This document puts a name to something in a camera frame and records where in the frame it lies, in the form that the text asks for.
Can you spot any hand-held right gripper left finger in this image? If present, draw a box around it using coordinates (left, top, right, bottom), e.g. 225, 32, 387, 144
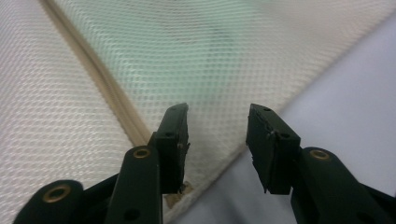
148, 103, 191, 194

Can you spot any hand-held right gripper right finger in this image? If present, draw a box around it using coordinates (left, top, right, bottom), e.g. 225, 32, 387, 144
246, 104, 302, 195

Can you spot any white mesh laundry bag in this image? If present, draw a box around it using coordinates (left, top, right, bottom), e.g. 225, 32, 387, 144
0, 0, 396, 224

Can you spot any pale green cloth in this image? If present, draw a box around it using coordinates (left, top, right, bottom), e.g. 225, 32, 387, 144
78, 0, 281, 104

